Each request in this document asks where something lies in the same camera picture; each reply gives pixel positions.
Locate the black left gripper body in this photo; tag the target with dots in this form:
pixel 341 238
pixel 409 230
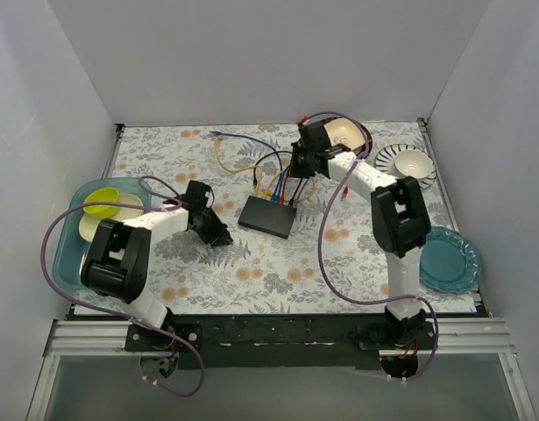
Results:
pixel 211 226

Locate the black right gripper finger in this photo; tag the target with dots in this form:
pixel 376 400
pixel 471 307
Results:
pixel 296 166
pixel 306 169

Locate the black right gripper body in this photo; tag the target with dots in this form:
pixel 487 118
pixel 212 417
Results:
pixel 298 159

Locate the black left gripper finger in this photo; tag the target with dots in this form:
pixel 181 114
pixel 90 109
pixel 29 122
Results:
pixel 207 226
pixel 219 231

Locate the black network switch box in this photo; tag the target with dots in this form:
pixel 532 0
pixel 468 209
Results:
pixel 268 217

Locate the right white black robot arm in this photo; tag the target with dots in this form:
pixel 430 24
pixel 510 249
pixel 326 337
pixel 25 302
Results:
pixel 400 224

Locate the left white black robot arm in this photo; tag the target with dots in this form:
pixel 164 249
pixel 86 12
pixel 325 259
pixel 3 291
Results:
pixel 117 262

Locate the cream square bowl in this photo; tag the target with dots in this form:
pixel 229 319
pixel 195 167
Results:
pixel 341 131

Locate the dark brown round plate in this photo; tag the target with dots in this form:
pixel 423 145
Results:
pixel 368 140

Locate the blue striped white plate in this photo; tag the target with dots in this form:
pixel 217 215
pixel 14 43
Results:
pixel 384 161

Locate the lime green plastic bowl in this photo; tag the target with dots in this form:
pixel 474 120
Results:
pixel 102 203

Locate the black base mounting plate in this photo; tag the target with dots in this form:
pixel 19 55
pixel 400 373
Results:
pixel 288 340

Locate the white round bowl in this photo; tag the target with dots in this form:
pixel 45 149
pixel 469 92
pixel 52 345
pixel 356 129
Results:
pixel 416 164

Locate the cream plastic plate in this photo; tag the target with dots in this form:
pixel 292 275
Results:
pixel 115 215

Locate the teal plastic tray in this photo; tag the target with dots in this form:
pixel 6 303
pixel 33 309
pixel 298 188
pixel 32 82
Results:
pixel 72 248

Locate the teal scalloped plate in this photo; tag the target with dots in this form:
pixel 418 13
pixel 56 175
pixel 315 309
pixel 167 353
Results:
pixel 449 263

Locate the aluminium frame rail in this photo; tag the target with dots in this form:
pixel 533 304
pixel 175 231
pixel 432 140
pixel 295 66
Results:
pixel 106 337

